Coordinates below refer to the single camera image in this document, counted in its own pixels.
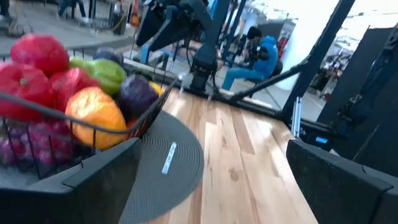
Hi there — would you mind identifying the red tomato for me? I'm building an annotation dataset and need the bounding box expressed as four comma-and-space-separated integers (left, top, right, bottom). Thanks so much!
51, 67, 100, 113

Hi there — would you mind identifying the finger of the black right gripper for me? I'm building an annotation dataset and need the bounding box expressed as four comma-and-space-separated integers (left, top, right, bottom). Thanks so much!
136, 4, 166, 47
149, 12, 200, 52

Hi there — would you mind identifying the red apple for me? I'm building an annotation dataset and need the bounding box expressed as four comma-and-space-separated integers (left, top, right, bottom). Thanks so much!
10, 33, 70, 77

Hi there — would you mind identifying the black upright panel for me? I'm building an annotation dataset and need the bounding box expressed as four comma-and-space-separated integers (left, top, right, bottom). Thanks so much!
317, 26, 398, 175

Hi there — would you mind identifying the pink grape bunch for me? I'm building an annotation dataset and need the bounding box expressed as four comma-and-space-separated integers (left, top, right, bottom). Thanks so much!
0, 119, 75, 169

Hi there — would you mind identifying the black wire basket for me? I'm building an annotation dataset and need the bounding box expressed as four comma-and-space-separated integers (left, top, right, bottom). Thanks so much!
0, 46, 180, 181

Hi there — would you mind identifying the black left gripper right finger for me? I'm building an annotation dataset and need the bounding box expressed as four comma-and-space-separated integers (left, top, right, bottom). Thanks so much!
285, 139, 398, 224

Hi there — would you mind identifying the person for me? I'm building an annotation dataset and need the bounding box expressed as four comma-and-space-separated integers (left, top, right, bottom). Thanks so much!
58, 0, 88, 19
221, 26, 284, 91

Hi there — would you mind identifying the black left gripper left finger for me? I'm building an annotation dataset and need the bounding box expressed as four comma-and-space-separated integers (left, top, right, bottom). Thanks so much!
0, 138, 142, 224

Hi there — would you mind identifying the red bell pepper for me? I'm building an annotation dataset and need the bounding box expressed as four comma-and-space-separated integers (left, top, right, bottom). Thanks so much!
0, 62, 55, 122

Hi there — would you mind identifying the yellow lemon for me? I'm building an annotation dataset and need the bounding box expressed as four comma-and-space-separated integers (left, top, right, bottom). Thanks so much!
149, 81, 163, 96

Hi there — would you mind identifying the silver frame bracket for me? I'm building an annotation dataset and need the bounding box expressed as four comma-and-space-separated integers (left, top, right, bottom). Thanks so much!
290, 96, 302, 138

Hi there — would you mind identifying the grey round placemat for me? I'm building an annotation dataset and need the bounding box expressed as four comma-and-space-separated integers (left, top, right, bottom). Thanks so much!
118, 110, 205, 224

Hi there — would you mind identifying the black aluminium table frame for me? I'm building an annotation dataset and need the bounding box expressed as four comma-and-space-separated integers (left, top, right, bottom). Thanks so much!
71, 0, 357, 131

